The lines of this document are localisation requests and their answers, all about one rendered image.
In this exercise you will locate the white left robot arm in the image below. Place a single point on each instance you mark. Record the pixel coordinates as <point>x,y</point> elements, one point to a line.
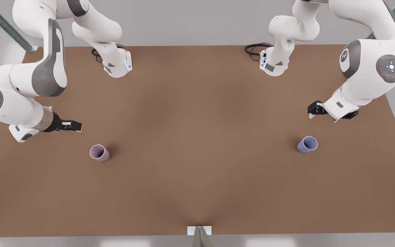
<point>369,75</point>

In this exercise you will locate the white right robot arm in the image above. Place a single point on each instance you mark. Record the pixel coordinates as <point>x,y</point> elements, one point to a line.
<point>19,79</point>

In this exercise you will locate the purple cup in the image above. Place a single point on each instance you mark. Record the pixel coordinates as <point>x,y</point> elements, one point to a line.
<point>307,144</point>

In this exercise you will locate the pink cup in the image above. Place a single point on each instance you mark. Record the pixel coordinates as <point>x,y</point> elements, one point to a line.
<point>99,152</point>

